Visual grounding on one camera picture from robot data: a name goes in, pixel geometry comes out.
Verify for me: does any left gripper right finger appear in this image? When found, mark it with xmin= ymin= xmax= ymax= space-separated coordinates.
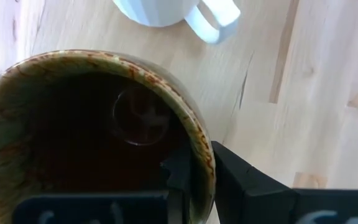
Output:
xmin=211 ymin=141 xmax=358 ymax=224

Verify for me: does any brown green glazed mug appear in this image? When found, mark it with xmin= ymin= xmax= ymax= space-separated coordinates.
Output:
xmin=0 ymin=49 xmax=217 ymax=224

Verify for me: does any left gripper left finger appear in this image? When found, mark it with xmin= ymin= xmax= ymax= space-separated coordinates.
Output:
xmin=11 ymin=146 xmax=194 ymax=224

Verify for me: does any white mug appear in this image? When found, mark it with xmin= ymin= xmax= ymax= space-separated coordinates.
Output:
xmin=112 ymin=0 xmax=242 ymax=45

